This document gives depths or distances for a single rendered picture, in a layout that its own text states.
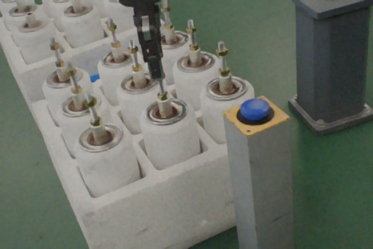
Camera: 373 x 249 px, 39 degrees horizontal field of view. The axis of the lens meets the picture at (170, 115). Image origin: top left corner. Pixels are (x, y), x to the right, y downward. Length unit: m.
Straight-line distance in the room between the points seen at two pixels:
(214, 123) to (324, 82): 0.33
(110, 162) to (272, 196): 0.26
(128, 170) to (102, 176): 0.05
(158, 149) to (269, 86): 0.57
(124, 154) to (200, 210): 0.19
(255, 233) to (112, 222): 0.23
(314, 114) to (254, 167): 0.48
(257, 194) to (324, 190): 0.32
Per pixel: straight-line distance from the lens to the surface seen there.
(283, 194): 0.83
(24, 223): 1.16
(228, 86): 0.92
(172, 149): 0.89
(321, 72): 1.16
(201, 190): 0.92
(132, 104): 0.97
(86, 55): 1.33
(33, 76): 1.32
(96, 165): 0.85
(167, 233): 0.95
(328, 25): 1.10
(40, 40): 1.32
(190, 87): 1.00
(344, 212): 1.05
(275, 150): 0.76
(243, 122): 0.74
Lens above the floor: 0.76
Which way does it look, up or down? 35 degrees down
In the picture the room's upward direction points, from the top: 11 degrees counter-clockwise
